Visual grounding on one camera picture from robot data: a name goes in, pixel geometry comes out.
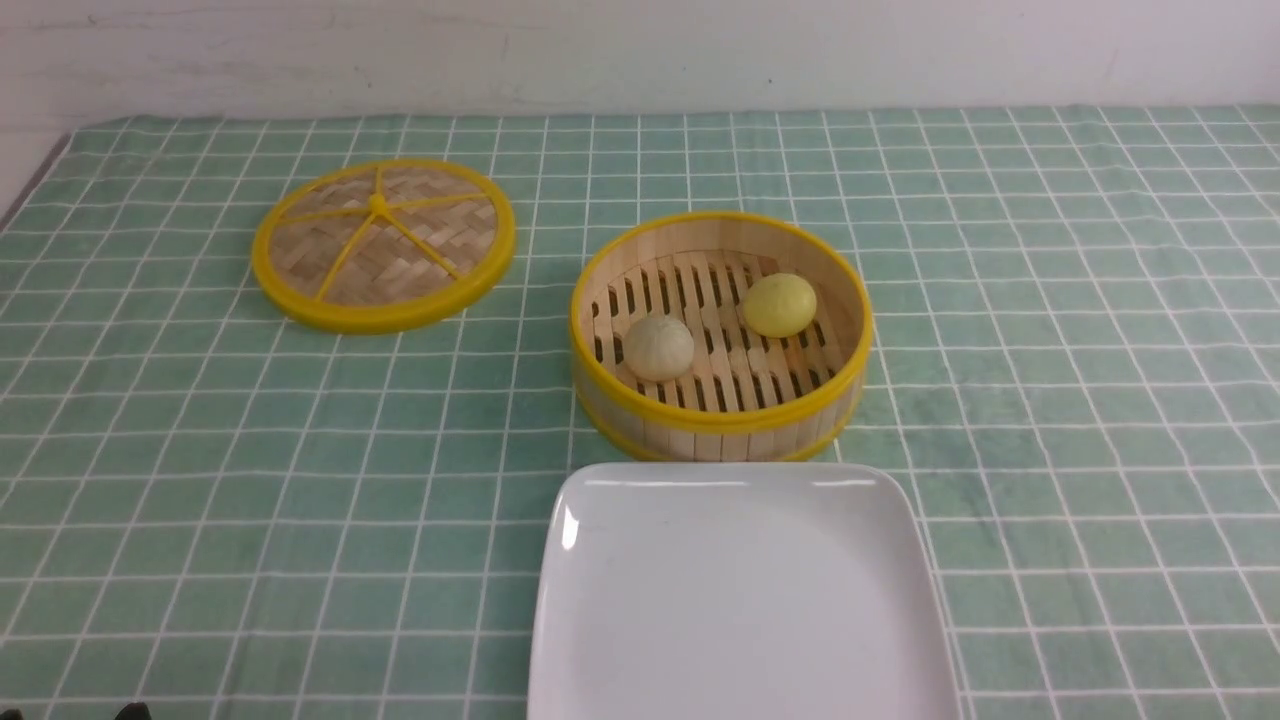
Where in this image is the beige steamed bun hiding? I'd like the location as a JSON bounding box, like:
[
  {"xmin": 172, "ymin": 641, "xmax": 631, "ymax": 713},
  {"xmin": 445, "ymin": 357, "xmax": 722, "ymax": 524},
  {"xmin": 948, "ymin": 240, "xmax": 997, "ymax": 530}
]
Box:
[{"xmin": 622, "ymin": 316, "xmax": 695, "ymax": 382}]

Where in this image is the yellow steamed bun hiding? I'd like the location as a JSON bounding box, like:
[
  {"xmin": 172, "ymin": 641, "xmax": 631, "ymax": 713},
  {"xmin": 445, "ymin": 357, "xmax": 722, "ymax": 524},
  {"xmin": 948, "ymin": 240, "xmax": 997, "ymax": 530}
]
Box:
[{"xmin": 742, "ymin": 273, "xmax": 818, "ymax": 338}]

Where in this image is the white square plate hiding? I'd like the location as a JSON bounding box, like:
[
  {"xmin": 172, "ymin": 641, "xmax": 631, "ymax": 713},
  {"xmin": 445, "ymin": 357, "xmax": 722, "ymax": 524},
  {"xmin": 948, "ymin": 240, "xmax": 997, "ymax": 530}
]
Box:
[{"xmin": 526, "ymin": 462, "xmax": 963, "ymax": 719}]

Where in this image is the yellow-rimmed bamboo steamer basket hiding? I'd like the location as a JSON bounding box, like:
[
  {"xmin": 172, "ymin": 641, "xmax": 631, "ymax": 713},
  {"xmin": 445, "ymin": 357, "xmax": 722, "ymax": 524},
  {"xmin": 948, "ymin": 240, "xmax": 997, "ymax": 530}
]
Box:
[{"xmin": 568, "ymin": 211, "xmax": 874, "ymax": 462}]

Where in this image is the yellow-rimmed bamboo steamer lid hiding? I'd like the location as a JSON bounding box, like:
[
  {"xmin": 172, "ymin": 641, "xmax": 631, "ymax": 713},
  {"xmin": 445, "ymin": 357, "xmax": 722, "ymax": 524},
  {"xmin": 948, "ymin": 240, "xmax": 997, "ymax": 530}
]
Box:
[{"xmin": 251, "ymin": 158, "xmax": 517, "ymax": 334}]

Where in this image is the green checkered tablecloth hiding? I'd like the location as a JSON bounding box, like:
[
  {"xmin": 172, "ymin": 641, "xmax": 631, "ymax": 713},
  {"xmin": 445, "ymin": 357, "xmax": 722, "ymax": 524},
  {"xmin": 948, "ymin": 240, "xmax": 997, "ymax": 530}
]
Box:
[{"xmin": 1, "ymin": 106, "xmax": 1279, "ymax": 719}]

